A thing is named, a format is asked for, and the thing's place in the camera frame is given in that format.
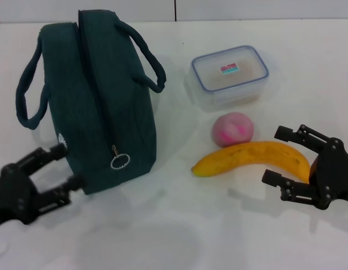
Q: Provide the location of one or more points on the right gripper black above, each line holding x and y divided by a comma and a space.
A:
334, 174

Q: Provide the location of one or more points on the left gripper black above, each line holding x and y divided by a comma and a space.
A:
13, 194

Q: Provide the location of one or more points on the yellow banana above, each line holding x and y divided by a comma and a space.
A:
246, 157

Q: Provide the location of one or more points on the pink peach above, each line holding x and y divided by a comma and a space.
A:
232, 130

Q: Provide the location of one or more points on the dark teal insulated lunch bag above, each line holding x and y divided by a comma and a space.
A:
106, 98

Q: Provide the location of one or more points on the clear plastic food container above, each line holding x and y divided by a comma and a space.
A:
228, 76

